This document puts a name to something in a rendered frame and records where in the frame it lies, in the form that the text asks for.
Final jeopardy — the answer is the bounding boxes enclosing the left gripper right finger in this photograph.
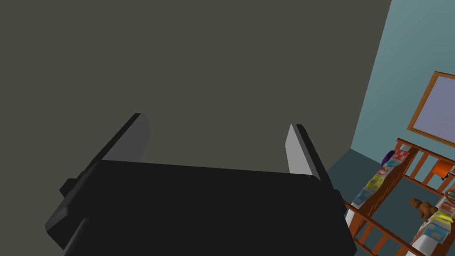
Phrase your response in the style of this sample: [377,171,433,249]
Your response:
[285,124,335,190]

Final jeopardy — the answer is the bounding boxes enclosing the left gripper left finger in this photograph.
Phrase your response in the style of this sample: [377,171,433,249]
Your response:
[84,112,152,173]

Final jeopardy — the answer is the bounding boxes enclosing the wooden framed window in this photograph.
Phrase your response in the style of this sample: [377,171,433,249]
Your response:
[407,71,455,148]

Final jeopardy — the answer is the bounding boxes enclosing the wooden crib with patterned bumpers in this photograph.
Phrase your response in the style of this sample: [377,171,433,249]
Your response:
[344,138,455,256]

